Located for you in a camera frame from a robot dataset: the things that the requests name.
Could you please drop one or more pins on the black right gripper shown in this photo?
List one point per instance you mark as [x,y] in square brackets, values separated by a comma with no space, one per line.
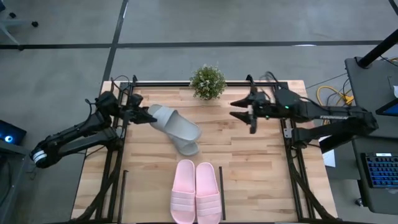
[265,107]

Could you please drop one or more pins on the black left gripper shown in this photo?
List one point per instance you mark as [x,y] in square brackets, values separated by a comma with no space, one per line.
[130,115]

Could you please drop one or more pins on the grey rubber slide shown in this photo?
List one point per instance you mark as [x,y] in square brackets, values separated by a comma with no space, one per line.
[174,123]
[188,149]

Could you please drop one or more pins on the pink rubber slide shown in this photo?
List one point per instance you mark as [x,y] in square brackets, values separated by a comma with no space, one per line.
[207,189]
[183,186]

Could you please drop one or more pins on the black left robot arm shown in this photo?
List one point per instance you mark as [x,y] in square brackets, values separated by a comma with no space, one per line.
[77,137]

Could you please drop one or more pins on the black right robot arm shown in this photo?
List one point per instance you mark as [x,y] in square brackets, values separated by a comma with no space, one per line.
[335,118]

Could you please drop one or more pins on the green potted plant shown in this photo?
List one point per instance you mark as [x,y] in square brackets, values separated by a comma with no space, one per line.
[207,82]

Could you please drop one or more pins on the silver mounting plate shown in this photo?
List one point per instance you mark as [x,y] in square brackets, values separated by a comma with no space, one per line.
[288,132]

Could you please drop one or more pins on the white paper sheet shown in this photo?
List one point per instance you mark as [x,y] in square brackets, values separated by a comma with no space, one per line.
[329,160]

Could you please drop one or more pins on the black computer with blue light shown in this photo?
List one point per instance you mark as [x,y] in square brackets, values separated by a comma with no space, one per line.
[14,133]

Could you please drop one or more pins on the black pole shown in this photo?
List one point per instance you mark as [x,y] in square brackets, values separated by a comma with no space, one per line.
[376,49]

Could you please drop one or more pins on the black caster wheel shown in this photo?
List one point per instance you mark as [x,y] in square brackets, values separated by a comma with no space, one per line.
[359,202]

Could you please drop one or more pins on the blue backlit keyboard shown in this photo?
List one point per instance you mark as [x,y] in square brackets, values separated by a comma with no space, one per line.
[382,171]

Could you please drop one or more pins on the grey metal stand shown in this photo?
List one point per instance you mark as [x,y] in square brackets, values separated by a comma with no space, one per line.
[12,186]

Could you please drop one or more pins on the small white paper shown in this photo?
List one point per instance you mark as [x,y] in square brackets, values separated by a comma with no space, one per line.
[395,91]

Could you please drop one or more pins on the grey chair base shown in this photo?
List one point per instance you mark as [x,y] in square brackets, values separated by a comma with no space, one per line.
[18,22]

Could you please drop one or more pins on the dark grey desk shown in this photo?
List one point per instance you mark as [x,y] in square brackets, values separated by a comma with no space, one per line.
[376,199]

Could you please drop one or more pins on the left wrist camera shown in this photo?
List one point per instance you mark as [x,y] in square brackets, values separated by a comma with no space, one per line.
[136,100]

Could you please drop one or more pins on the black metal table frame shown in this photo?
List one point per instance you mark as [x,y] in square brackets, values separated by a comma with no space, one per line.
[174,84]

